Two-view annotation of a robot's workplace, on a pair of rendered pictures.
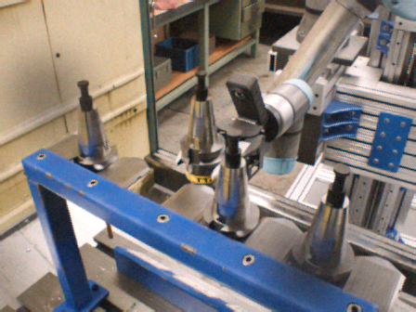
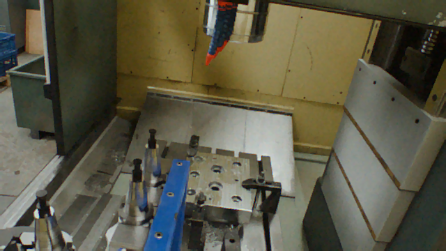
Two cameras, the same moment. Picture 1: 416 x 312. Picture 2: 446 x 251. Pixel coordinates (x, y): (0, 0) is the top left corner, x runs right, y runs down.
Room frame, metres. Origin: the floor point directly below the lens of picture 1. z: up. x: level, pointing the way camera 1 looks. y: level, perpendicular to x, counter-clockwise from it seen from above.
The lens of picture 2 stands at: (0.51, 0.42, 1.64)
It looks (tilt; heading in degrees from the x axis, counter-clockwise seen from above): 27 degrees down; 236
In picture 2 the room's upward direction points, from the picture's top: 8 degrees clockwise
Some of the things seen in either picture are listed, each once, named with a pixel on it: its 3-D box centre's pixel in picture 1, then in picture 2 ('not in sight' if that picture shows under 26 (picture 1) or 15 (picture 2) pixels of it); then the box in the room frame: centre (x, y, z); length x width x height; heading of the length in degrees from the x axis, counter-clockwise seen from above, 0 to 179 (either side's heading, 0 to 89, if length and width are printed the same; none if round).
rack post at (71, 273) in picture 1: (63, 248); not in sight; (0.46, 0.23, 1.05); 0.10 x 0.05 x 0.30; 146
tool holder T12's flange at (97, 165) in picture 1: (96, 158); not in sight; (0.48, 0.16, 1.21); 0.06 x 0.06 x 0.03
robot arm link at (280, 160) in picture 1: (279, 142); not in sight; (0.76, -0.15, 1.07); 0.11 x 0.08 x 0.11; 4
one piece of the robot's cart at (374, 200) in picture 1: (385, 158); not in sight; (1.10, -0.58, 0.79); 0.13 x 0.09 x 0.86; 61
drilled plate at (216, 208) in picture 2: not in sight; (215, 183); (-0.03, -0.33, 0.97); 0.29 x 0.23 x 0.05; 56
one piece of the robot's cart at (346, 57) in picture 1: (322, 49); not in sight; (1.17, -0.33, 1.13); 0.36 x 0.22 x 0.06; 151
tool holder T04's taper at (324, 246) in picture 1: (329, 227); (151, 160); (0.29, -0.12, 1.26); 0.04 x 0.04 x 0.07
